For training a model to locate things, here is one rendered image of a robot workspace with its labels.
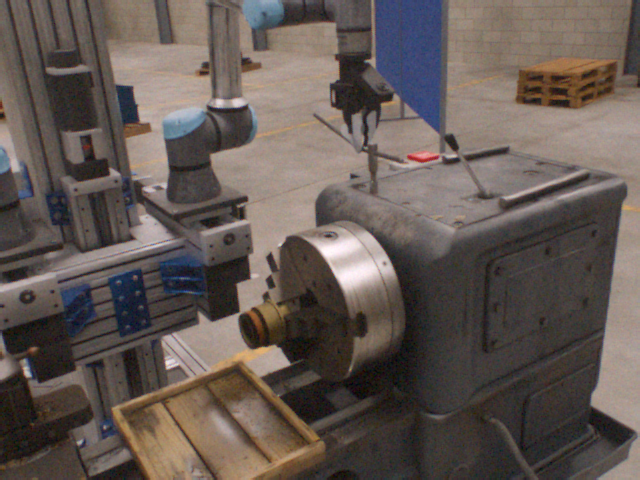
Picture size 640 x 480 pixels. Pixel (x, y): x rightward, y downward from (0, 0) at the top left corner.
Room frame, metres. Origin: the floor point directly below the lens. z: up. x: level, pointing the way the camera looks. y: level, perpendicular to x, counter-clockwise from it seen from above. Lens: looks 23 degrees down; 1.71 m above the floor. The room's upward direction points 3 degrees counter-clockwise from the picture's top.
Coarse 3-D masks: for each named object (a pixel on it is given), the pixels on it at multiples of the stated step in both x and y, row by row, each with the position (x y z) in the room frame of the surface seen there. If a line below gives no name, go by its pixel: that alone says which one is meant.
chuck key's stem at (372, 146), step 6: (372, 144) 1.34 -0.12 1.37; (372, 150) 1.34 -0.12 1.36; (372, 156) 1.34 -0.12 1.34; (372, 162) 1.34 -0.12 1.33; (372, 168) 1.34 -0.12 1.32; (378, 168) 1.35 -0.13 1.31; (372, 174) 1.34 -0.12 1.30; (372, 180) 1.34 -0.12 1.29; (372, 186) 1.34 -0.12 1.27; (372, 192) 1.34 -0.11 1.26
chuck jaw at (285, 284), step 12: (276, 252) 1.19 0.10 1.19; (288, 252) 1.20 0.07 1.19; (276, 264) 1.18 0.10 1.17; (288, 264) 1.19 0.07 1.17; (276, 276) 1.16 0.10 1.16; (288, 276) 1.17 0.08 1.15; (276, 288) 1.14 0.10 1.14; (288, 288) 1.15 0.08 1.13; (300, 288) 1.16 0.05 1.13; (264, 300) 1.15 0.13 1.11; (276, 300) 1.12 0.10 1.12; (288, 300) 1.15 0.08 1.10
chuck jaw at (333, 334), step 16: (288, 320) 1.06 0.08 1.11; (304, 320) 1.05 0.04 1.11; (320, 320) 1.04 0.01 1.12; (336, 320) 1.03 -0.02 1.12; (352, 320) 1.03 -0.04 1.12; (288, 336) 1.07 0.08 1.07; (304, 336) 1.05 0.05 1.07; (320, 336) 1.04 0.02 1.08; (336, 336) 1.02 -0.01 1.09; (352, 336) 1.02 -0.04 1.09
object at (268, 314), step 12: (252, 312) 1.08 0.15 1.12; (264, 312) 1.08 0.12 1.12; (276, 312) 1.08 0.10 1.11; (288, 312) 1.10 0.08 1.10; (240, 324) 1.10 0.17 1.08; (252, 324) 1.06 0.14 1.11; (264, 324) 1.07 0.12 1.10; (276, 324) 1.07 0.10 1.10; (252, 336) 1.10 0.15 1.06; (264, 336) 1.06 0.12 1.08; (276, 336) 1.06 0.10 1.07; (252, 348) 1.06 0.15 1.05
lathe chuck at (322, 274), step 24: (288, 240) 1.21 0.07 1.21; (312, 240) 1.14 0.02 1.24; (336, 240) 1.14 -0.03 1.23; (312, 264) 1.13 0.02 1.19; (336, 264) 1.08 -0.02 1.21; (360, 264) 1.10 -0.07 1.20; (312, 288) 1.14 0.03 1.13; (336, 288) 1.06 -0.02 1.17; (360, 288) 1.06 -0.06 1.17; (384, 288) 1.08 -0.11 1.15; (360, 312) 1.04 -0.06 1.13; (384, 312) 1.06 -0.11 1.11; (384, 336) 1.06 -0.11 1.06; (312, 360) 1.16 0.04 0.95; (336, 360) 1.07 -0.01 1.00; (360, 360) 1.04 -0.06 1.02
